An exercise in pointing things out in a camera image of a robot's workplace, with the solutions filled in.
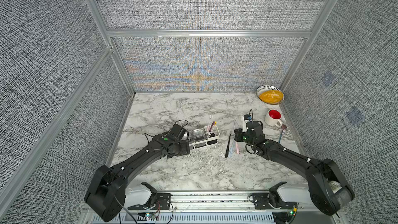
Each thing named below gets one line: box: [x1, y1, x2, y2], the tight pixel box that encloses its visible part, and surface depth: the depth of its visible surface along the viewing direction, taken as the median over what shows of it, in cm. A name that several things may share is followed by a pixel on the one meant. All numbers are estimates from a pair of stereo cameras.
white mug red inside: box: [264, 108, 283, 128], surface depth 100 cm
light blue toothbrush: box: [228, 140, 236, 158], surface depth 91 cm
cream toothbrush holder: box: [188, 124, 221, 151], surface depth 89 cm
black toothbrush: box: [224, 133, 232, 159], surface depth 92 cm
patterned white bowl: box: [256, 85, 285, 106], surface depth 112 cm
